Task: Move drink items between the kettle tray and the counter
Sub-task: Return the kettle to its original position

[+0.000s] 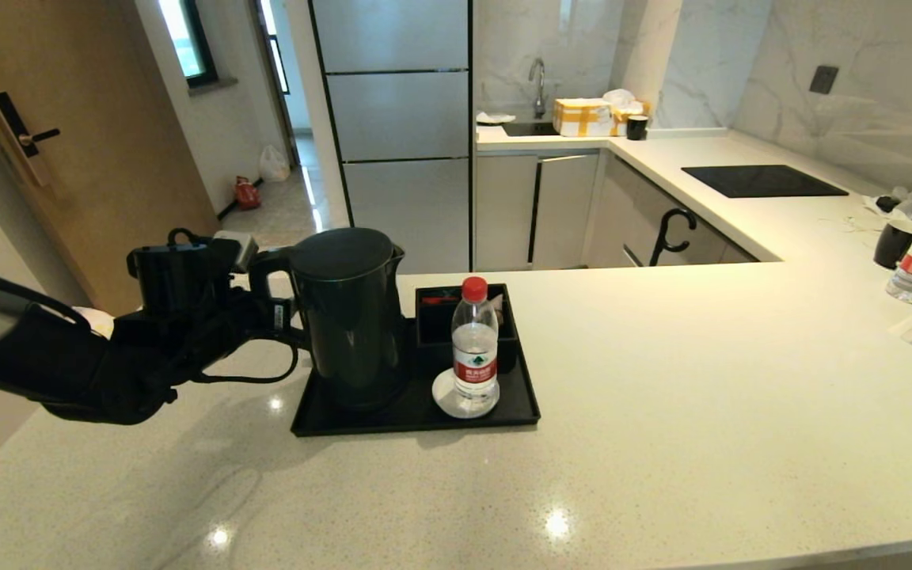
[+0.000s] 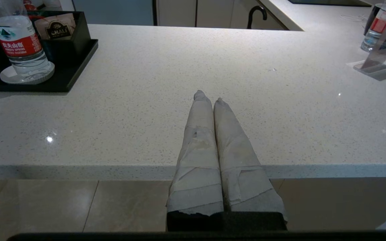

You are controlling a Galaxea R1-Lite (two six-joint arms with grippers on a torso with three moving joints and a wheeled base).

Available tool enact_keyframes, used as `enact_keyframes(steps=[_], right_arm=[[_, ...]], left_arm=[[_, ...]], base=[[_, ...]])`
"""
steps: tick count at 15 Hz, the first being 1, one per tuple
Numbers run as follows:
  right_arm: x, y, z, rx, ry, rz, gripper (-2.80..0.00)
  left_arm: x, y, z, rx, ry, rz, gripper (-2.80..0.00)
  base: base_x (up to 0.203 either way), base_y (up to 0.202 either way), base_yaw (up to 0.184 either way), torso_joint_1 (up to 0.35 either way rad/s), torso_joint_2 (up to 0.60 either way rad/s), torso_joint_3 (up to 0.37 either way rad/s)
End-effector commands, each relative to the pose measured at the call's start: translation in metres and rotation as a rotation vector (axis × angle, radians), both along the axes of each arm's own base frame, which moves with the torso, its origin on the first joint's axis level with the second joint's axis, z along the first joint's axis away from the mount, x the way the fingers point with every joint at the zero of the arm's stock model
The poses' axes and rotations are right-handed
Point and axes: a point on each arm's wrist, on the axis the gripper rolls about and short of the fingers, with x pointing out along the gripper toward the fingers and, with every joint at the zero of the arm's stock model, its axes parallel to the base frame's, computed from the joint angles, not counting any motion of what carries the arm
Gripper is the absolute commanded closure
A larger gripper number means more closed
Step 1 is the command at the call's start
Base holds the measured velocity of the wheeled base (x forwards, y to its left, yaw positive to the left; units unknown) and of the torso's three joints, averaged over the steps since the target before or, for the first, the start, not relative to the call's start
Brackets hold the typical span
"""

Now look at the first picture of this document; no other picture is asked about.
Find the black electric kettle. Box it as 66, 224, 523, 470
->
249, 227, 408, 409

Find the black compartment box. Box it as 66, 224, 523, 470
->
412, 283, 519, 374

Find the yellow white plastic bag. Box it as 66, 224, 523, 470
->
72, 306, 115, 337

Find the white plastic floor bag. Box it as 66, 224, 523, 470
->
260, 143, 294, 183

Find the brown wooden door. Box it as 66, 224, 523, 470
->
0, 0, 221, 317

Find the black rectangular serving tray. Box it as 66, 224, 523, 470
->
291, 315, 542, 438

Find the white round coaster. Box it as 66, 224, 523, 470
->
431, 368, 501, 420

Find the silver refrigerator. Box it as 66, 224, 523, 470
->
310, 0, 476, 275

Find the grey sink base cabinet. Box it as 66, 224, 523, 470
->
475, 150, 601, 272

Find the narrow dark-framed window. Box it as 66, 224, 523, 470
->
256, 0, 292, 96

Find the chrome sink faucet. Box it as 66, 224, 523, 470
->
529, 58, 549, 120

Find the cardboard box yellow tape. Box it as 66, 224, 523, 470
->
554, 97, 615, 138

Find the grey drawer cabinet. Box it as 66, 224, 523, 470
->
587, 152, 759, 268

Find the black induction cooktop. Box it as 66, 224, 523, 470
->
682, 165, 850, 199

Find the black mug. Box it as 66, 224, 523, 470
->
875, 218, 912, 270

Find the crumpled white tissue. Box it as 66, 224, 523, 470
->
865, 186, 912, 222

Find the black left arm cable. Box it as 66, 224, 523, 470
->
189, 339, 301, 386

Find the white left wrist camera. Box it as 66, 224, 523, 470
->
213, 230, 260, 275

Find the black door lock handle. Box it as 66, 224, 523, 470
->
0, 91, 63, 188

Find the black curved hook handle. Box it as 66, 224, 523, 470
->
650, 207, 699, 268

